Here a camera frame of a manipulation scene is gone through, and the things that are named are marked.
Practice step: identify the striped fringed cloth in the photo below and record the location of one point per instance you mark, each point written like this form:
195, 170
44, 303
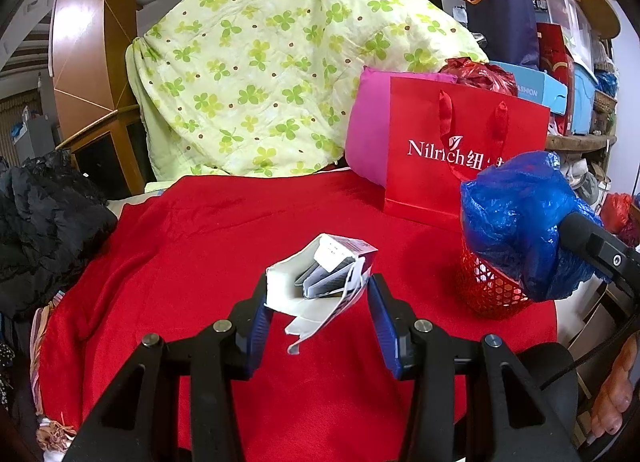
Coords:
42, 342

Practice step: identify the green clover print blanket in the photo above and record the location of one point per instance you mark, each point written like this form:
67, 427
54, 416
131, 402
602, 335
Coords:
275, 67

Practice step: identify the clear plastic storage box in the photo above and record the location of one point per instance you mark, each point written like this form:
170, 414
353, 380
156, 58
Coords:
562, 12

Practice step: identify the red tablecloth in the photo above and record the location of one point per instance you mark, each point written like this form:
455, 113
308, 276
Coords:
200, 252

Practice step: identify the red gift box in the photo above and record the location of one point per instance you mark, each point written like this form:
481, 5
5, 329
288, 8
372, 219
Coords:
555, 72

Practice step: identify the blue plastic bin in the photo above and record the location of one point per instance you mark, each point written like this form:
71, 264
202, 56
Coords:
585, 102

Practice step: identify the pink cushion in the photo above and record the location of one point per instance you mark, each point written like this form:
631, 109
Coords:
367, 132

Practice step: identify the light blue cardboard box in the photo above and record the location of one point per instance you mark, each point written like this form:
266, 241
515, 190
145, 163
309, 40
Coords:
540, 87

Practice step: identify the person's bare foot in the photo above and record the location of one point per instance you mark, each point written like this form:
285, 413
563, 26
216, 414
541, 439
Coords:
615, 392

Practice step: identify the torn white paper carton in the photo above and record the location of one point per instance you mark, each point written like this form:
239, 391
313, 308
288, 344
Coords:
285, 287

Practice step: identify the dark round object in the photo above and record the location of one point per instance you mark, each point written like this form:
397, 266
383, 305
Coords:
555, 377

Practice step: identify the red paper gift bag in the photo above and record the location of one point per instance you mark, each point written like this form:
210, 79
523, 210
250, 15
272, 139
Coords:
415, 187

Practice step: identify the blue plastic bag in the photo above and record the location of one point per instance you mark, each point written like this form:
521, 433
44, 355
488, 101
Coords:
510, 212

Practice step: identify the crumpled red plastic bag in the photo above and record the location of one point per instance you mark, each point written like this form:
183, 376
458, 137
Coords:
480, 74

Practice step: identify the red mesh plastic basket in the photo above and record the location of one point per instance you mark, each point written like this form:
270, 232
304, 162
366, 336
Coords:
480, 289

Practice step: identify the black padded jacket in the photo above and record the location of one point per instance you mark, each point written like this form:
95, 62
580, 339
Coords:
45, 222

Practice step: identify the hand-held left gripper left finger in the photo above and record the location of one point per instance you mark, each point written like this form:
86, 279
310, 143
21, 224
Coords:
257, 332

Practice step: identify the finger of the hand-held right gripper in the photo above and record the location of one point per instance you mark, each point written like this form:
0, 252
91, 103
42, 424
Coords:
580, 234

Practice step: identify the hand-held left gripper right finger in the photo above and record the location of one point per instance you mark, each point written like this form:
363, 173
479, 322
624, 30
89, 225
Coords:
385, 327

